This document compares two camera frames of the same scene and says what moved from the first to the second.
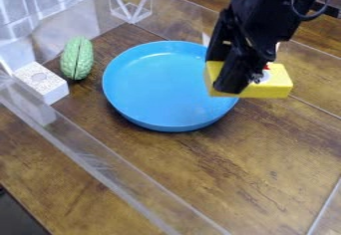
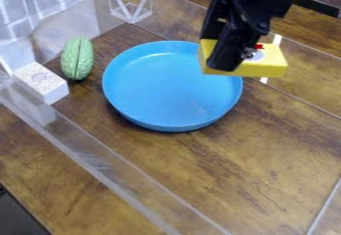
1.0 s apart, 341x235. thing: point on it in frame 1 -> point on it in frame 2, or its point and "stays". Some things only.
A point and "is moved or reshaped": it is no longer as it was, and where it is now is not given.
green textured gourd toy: [77, 58] stays
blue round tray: [156, 87] stays
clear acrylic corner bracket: [128, 11] stays
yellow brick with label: [273, 86] is moved or reshaped
